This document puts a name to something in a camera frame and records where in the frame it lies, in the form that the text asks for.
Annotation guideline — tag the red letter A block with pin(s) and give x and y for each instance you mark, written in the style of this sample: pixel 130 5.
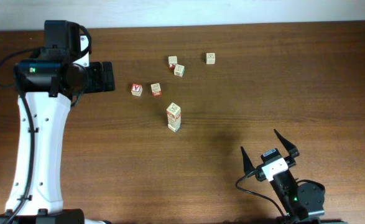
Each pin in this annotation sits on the red letter A block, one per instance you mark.
pixel 136 89

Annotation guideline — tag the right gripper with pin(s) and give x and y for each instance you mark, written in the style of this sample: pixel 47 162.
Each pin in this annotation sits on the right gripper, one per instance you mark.
pixel 249 168

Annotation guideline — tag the snail picture wooden block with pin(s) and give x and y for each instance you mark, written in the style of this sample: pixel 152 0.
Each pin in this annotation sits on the snail picture wooden block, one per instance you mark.
pixel 156 89

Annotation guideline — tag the red number 6 block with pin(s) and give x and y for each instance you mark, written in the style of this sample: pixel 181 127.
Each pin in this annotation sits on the red number 6 block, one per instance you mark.
pixel 173 128

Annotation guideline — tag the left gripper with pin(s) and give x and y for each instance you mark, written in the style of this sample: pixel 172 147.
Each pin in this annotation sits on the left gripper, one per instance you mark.
pixel 101 84

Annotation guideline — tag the green sided far block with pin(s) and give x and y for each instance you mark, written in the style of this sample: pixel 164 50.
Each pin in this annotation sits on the green sided far block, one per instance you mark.
pixel 210 58

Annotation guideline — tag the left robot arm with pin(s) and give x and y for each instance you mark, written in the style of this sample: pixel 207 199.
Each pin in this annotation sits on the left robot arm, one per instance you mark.
pixel 49 84

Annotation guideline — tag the number 1 wooden block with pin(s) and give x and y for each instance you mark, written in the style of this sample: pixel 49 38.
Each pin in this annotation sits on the number 1 wooden block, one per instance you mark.
pixel 175 126

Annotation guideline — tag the red sided block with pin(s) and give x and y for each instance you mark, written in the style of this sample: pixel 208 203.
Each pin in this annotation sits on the red sided block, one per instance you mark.
pixel 173 111

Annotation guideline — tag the letter E wooden block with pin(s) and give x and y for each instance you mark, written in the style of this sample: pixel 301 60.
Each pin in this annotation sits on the letter E wooden block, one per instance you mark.
pixel 172 60

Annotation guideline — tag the blue letter D block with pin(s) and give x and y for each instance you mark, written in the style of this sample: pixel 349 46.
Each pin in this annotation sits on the blue letter D block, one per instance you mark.
pixel 174 120

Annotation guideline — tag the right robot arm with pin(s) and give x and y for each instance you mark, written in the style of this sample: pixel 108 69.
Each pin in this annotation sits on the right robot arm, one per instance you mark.
pixel 301 200

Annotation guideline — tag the letter K wooden block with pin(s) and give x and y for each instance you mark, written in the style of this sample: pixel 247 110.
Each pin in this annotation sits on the letter K wooden block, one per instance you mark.
pixel 179 70

